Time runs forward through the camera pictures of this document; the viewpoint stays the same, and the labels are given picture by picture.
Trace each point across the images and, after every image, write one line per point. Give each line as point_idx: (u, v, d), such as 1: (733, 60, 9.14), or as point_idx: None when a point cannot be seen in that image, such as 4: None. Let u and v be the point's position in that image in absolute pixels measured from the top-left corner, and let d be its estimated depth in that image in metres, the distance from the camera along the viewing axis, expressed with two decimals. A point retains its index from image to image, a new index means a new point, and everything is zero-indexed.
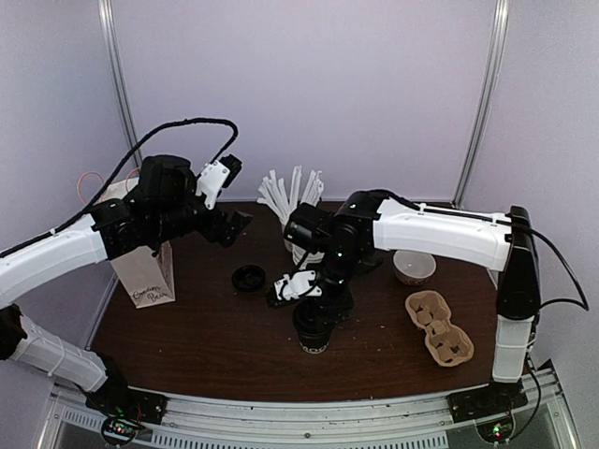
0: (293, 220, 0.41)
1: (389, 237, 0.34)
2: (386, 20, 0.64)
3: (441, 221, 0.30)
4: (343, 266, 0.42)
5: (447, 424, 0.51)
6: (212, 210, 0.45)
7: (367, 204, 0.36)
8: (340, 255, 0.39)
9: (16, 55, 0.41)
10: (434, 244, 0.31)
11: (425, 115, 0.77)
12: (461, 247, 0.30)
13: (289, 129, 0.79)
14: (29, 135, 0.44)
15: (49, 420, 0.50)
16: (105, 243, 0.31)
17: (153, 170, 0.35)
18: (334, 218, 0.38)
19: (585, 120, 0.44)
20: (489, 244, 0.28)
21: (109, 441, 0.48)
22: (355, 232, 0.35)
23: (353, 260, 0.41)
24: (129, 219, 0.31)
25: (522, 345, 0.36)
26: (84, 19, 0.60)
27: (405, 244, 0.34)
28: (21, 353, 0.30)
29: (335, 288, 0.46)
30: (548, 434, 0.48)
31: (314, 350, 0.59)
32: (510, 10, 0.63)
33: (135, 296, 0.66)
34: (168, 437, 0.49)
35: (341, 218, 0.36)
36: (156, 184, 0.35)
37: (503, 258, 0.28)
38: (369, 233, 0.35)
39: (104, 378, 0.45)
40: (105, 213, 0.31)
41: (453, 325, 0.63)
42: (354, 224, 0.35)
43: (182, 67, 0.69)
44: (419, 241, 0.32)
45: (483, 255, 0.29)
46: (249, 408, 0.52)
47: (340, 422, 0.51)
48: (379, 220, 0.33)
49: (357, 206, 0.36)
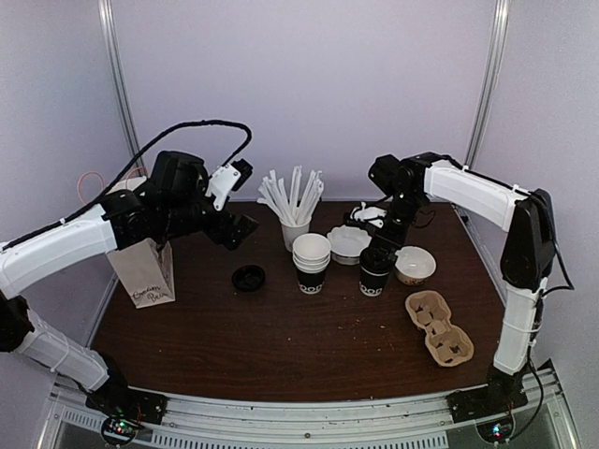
0: (378, 162, 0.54)
1: (435, 186, 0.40)
2: (385, 20, 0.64)
3: (475, 180, 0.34)
4: (402, 208, 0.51)
5: (447, 424, 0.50)
6: (220, 211, 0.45)
7: (429, 158, 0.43)
8: (401, 197, 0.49)
9: (17, 56, 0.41)
10: (464, 200, 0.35)
11: (426, 114, 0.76)
12: (483, 205, 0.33)
13: (289, 129, 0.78)
14: (29, 136, 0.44)
15: (50, 419, 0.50)
16: (114, 234, 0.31)
17: (171, 163, 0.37)
18: (401, 165, 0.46)
19: (585, 119, 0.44)
20: (499, 204, 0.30)
21: (109, 441, 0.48)
22: (413, 177, 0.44)
23: (413, 205, 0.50)
24: (139, 209, 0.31)
25: (523, 329, 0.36)
26: (84, 19, 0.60)
27: (445, 196, 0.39)
28: (26, 347, 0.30)
29: (395, 229, 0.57)
30: (548, 434, 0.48)
31: (368, 290, 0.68)
32: (509, 10, 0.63)
33: (135, 296, 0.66)
34: (168, 437, 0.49)
35: (408, 164, 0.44)
36: (172, 178, 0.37)
37: (507, 220, 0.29)
38: (421, 179, 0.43)
39: (105, 378, 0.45)
40: (116, 203, 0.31)
41: (453, 325, 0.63)
42: (414, 169, 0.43)
43: (182, 67, 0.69)
44: (454, 195, 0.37)
45: (494, 215, 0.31)
46: (249, 408, 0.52)
47: (341, 423, 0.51)
48: (430, 168, 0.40)
49: (420, 159, 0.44)
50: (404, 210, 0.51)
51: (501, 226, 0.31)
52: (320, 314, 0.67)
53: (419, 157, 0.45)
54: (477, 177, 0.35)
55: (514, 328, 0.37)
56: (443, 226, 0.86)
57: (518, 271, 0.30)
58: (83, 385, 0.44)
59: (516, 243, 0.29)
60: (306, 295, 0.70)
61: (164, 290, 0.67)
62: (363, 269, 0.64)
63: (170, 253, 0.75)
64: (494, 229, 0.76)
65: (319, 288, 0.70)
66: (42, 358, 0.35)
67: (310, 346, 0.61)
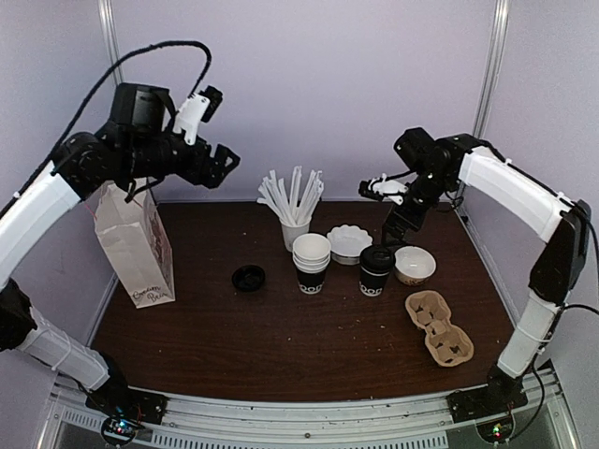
0: (408, 134, 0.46)
1: (468, 173, 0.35)
2: (386, 21, 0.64)
3: (519, 177, 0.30)
4: (428, 190, 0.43)
5: (447, 424, 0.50)
6: (197, 152, 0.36)
7: (469, 139, 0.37)
8: (430, 178, 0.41)
9: (16, 55, 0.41)
10: (500, 197, 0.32)
11: (426, 114, 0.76)
12: (521, 208, 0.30)
13: (289, 129, 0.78)
14: (29, 136, 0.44)
15: (49, 420, 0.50)
16: (70, 184, 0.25)
17: (128, 93, 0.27)
18: (439, 142, 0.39)
19: (585, 119, 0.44)
20: (545, 212, 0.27)
21: (109, 441, 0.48)
22: (448, 158, 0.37)
23: (440, 190, 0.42)
24: (92, 148, 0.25)
25: (536, 338, 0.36)
26: (84, 18, 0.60)
27: (475, 187, 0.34)
28: (29, 344, 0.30)
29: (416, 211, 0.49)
30: (548, 434, 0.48)
31: (368, 290, 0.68)
32: (509, 10, 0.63)
33: (135, 296, 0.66)
34: (168, 437, 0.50)
35: (444, 144, 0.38)
36: (129, 110, 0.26)
37: (550, 229, 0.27)
38: (459, 164, 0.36)
39: (106, 378, 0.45)
40: (65, 149, 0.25)
41: (453, 325, 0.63)
42: (451, 152, 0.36)
43: (182, 67, 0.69)
44: (487, 188, 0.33)
45: (534, 221, 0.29)
46: (249, 408, 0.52)
47: (341, 422, 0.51)
48: (469, 155, 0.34)
49: (459, 139, 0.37)
50: (429, 190, 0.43)
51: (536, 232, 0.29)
52: (320, 314, 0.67)
53: (458, 137, 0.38)
54: (518, 172, 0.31)
55: (528, 336, 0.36)
56: (443, 226, 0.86)
57: (553, 283, 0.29)
58: (83, 384, 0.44)
59: (556, 255, 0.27)
60: (306, 295, 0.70)
61: (164, 290, 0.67)
62: (364, 269, 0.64)
63: (170, 253, 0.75)
64: (494, 229, 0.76)
65: (319, 288, 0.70)
66: (45, 356, 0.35)
67: (310, 346, 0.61)
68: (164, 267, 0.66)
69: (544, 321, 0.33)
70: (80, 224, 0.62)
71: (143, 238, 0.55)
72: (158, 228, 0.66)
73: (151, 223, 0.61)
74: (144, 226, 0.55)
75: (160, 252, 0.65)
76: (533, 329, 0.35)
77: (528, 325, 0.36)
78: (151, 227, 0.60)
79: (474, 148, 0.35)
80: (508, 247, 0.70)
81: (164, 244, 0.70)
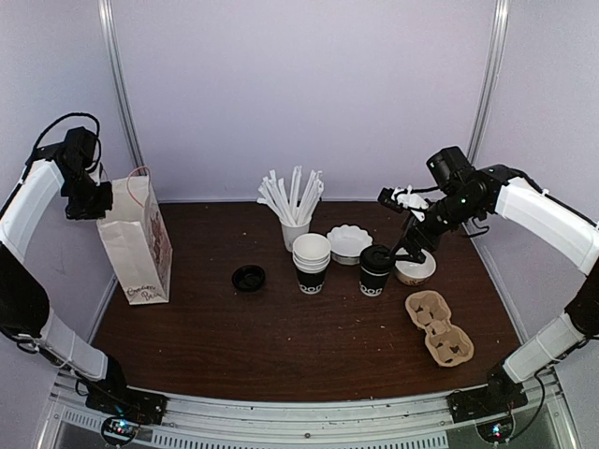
0: (445, 154, 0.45)
1: (504, 205, 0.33)
2: (386, 21, 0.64)
3: (556, 209, 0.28)
4: (456, 213, 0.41)
5: (447, 424, 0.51)
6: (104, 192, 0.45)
7: (506, 172, 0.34)
8: (462, 203, 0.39)
9: (15, 56, 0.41)
10: (540, 228, 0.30)
11: (427, 114, 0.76)
12: (562, 238, 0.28)
13: (289, 129, 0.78)
14: (29, 136, 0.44)
15: (49, 419, 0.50)
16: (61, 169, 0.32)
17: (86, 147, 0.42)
18: (478, 170, 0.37)
19: (586, 121, 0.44)
20: (584, 243, 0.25)
21: (109, 441, 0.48)
22: (485, 191, 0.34)
23: (467, 215, 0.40)
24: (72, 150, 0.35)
25: (549, 353, 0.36)
26: (84, 18, 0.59)
27: (516, 219, 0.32)
28: (48, 325, 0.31)
29: (432, 228, 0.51)
30: (548, 434, 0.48)
31: (368, 290, 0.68)
32: (509, 11, 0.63)
33: (129, 292, 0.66)
34: (168, 437, 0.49)
35: (480, 176, 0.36)
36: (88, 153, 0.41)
37: (591, 261, 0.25)
38: (494, 196, 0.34)
39: (106, 359, 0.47)
40: (44, 152, 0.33)
41: (453, 325, 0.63)
42: (488, 183, 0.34)
43: (183, 67, 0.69)
44: (525, 219, 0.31)
45: (576, 252, 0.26)
46: (249, 408, 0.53)
47: (341, 422, 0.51)
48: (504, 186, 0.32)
49: (495, 170, 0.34)
50: (455, 213, 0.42)
51: (577, 266, 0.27)
52: (320, 314, 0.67)
53: (492, 167, 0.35)
54: (557, 203, 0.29)
55: (547, 353, 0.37)
56: None
57: (585, 315, 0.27)
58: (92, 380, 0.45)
59: (595, 289, 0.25)
60: (306, 295, 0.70)
61: (159, 288, 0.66)
62: (364, 270, 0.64)
63: (169, 253, 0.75)
64: (494, 229, 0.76)
65: (319, 289, 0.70)
66: (61, 347, 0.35)
67: (310, 347, 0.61)
68: (160, 267, 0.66)
69: (564, 341, 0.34)
70: (80, 225, 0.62)
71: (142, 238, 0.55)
72: (159, 228, 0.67)
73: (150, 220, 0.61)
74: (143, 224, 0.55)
75: (158, 252, 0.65)
76: (548, 347, 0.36)
77: (546, 342, 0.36)
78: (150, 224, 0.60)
79: (510, 181, 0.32)
80: (510, 248, 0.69)
81: (163, 244, 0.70)
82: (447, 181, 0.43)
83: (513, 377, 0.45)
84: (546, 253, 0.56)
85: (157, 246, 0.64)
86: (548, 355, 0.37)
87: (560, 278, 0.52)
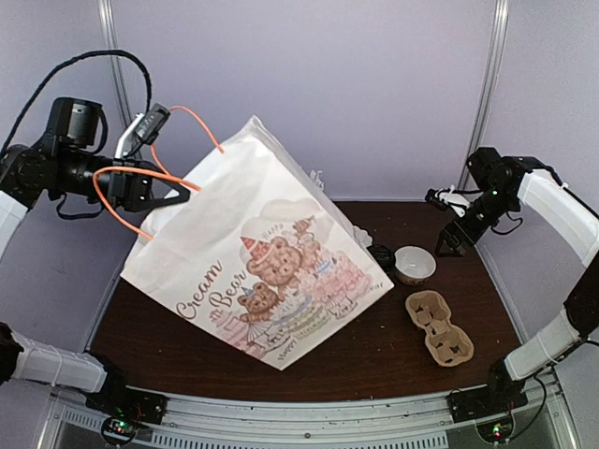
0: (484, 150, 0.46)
1: (531, 196, 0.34)
2: (386, 21, 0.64)
3: (572, 201, 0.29)
4: (492, 204, 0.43)
5: (447, 424, 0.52)
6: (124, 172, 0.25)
7: (534, 163, 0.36)
8: (495, 193, 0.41)
9: (13, 54, 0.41)
10: (556, 221, 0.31)
11: (427, 114, 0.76)
12: (570, 228, 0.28)
13: (288, 128, 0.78)
14: (25, 135, 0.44)
15: (49, 419, 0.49)
16: (13, 197, 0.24)
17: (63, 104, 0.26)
18: (507, 158, 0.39)
19: (587, 119, 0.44)
20: (588, 236, 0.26)
21: (109, 441, 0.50)
22: (511, 176, 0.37)
23: (503, 208, 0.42)
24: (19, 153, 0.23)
25: (545, 353, 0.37)
26: (83, 18, 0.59)
27: (539, 212, 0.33)
28: (21, 367, 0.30)
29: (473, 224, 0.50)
30: (548, 435, 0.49)
31: None
32: (510, 11, 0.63)
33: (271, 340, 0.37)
34: (168, 437, 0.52)
35: (507, 162, 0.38)
36: (69, 122, 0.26)
37: (591, 253, 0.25)
38: (518, 181, 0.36)
39: (105, 375, 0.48)
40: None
41: (453, 325, 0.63)
42: (513, 168, 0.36)
43: (182, 65, 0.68)
44: (545, 211, 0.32)
45: (580, 245, 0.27)
46: (249, 408, 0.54)
47: (341, 422, 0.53)
48: (530, 176, 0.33)
49: (524, 160, 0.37)
50: (490, 204, 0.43)
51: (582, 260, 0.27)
52: None
53: (520, 159, 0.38)
54: (575, 196, 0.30)
55: (544, 352, 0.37)
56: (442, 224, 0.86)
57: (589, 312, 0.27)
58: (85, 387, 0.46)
59: None
60: None
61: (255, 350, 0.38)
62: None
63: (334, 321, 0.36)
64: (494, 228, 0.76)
65: None
66: (44, 371, 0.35)
67: None
68: (261, 330, 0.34)
69: (562, 341, 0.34)
70: (80, 225, 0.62)
71: (169, 285, 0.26)
72: (297, 268, 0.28)
73: (220, 256, 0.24)
74: (141, 273, 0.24)
75: (255, 313, 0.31)
76: (547, 345, 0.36)
77: (546, 341, 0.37)
78: (219, 267, 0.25)
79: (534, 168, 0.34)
80: (510, 248, 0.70)
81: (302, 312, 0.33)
82: (480, 175, 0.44)
83: (511, 373, 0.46)
84: (547, 251, 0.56)
85: (255, 307, 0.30)
86: (546, 354, 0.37)
87: (558, 273, 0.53)
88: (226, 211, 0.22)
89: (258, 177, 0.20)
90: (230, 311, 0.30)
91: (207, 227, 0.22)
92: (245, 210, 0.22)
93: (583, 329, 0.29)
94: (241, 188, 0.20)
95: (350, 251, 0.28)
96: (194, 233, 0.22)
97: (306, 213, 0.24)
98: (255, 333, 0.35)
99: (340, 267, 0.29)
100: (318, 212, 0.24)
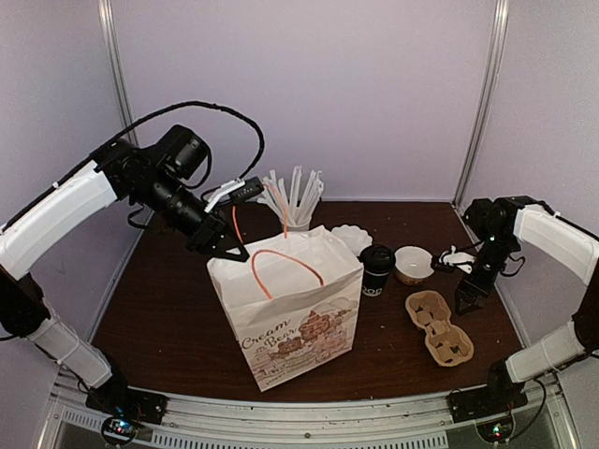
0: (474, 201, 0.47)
1: (525, 228, 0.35)
2: (386, 21, 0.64)
3: (563, 226, 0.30)
4: (495, 253, 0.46)
5: (447, 424, 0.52)
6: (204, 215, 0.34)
7: (524, 200, 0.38)
8: (491, 240, 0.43)
9: (15, 56, 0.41)
10: (551, 247, 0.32)
11: (426, 114, 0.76)
12: (566, 251, 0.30)
13: (288, 128, 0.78)
14: (27, 136, 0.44)
15: (49, 419, 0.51)
16: (110, 184, 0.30)
17: (182, 137, 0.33)
18: (495, 203, 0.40)
19: (587, 119, 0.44)
20: (585, 253, 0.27)
21: (109, 441, 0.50)
22: (505, 217, 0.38)
23: (503, 251, 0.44)
24: (133, 155, 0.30)
25: (547, 358, 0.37)
26: (84, 18, 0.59)
27: (533, 241, 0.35)
28: (40, 334, 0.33)
29: (483, 275, 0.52)
30: (548, 434, 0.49)
31: (369, 290, 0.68)
32: (510, 10, 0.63)
33: (271, 369, 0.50)
34: (168, 437, 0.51)
35: (501, 203, 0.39)
36: (181, 148, 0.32)
37: (591, 269, 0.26)
38: (511, 219, 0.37)
39: (109, 374, 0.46)
40: (111, 151, 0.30)
41: (453, 325, 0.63)
42: (506, 210, 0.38)
43: (182, 66, 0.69)
44: (540, 240, 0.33)
45: (579, 265, 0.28)
46: (249, 408, 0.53)
47: (341, 422, 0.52)
48: (522, 210, 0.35)
49: (515, 199, 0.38)
50: (495, 254, 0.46)
51: (584, 279, 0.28)
52: None
53: (513, 198, 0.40)
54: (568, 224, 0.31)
55: (546, 358, 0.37)
56: (443, 224, 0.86)
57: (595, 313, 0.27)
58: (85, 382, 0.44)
59: None
60: None
61: (260, 376, 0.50)
62: (364, 269, 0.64)
63: (313, 363, 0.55)
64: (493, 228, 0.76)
65: None
66: (51, 348, 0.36)
67: None
68: (272, 365, 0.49)
69: (566, 352, 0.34)
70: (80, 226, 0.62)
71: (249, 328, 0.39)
72: (323, 329, 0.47)
73: (293, 317, 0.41)
74: (252, 315, 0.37)
75: (283, 352, 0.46)
76: (551, 352, 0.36)
77: (549, 348, 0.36)
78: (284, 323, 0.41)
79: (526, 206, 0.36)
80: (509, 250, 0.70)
81: (305, 354, 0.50)
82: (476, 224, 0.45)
83: (511, 371, 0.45)
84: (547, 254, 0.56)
85: (285, 348, 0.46)
86: (547, 362, 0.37)
87: (559, 278, 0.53)
88: (314, 296, 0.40)
89: (339, 282, 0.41)
90: (270, 347, 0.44)
91: (295, 300, 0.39)
92: (321, 299, 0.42)
93: (588, 340, 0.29)
94: (330, 286, 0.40)
95: (351, 326, 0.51)
96: (303, 297, 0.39)
97: (352, 305, 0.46)
98: (270, 364, 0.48)
99: (340, 335, 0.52)
100: (353, 311, 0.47)
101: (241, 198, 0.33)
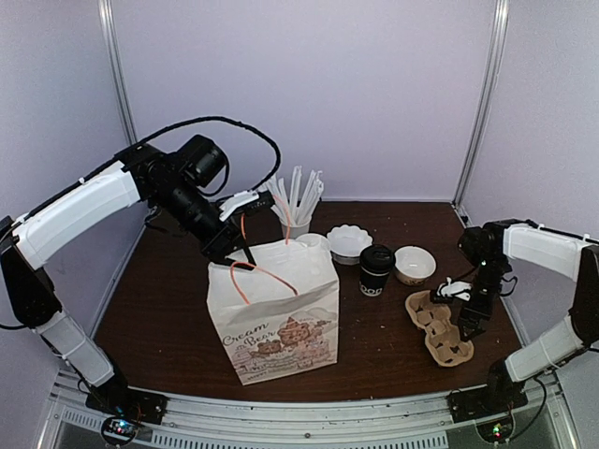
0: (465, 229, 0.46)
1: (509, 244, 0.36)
2: (386, 21, 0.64)
3: (547, 234, 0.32)
4: (491, 277, 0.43)
5: (447, 424, 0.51)
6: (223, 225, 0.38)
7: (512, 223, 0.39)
8: (484, 263, 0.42)
9: (15, 56, 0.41)
10: (536, 255, 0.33)
11: (426, 114, 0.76)
12: (550, 254, 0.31)
13: (288, 128, 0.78)
14: (28, 137, 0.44)
15: (49, 419, 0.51)
16: (135, 184, 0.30)
17: (204, 147, 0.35)
18: (484, 228, 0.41)
19: (586, 119, 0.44)
20: (570, 252, 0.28)
21: (109, 441, 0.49)
22: (495, 240, 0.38)
23: (498, 273, 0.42)
24: (158, 160, 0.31)
25: (547, 356, 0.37)
26: (84, 18, 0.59)
27: (518, 255, 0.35)
28: (49, 327, 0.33)
29: (484, 302, 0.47)
30: (548, 434, 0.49)
31: (369, 290, 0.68)
32: (509, 10, 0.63)
33: (254, 368, 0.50)
34: (168, 437, 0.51)
35: (490, 227, 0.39)
36: (200, 158, 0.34)
37: (577, 265, 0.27)
38: (501, 240, 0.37)
39: (111, 373, 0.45)
40: (138, 153, 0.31)
41: (453, 325, 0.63)
42: (495, 234, 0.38)
43: (182, 65, 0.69)
44: (524, 251, 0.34)
45: (565, 264, 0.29)
46: (249, 408, 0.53)
47: (341, 422, 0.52)
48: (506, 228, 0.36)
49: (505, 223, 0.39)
50: (491, 280, 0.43)
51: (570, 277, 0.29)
52: None
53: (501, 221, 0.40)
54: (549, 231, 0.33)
55: (546, 355, 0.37)
56: (443, 224, 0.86)
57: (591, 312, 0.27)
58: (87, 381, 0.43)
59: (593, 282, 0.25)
60: None
61: (242, 370, 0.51)
62: (364, 269, 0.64)
63: (295, 368, 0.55)
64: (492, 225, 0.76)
65: None
66: (58, 342, 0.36)
67: None
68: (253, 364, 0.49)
69: (565, 348, 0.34)
70: None
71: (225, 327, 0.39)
72: (303, 337, 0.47)
73: (270, 321, 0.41)
74: (227, 316, 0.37)
75: (262, 352, 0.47)
76: (550, 349, 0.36)
77: (548, 346, 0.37)
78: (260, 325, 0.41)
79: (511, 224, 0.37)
80: None
81: (287, 357, 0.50)
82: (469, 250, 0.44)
83: (512, 370, 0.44)
84: None
85: (265, 349, 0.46)
86: (547, 360, 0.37)
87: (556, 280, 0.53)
88: (288, 304, 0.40)
89: (314, 292, 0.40)
90: (250, 346, 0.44)
91: (270, 307, 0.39)
92: (296, 308, 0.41)
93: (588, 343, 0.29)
94: (304, 296, 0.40)
95: (334, 338, 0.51)
96: (276, 304, 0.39)
97: (331, 317, 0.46)
98: (251, 361, 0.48)
99: (322, 345, 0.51)
100: (333, 321, 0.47)
101: (253, 210, 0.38)
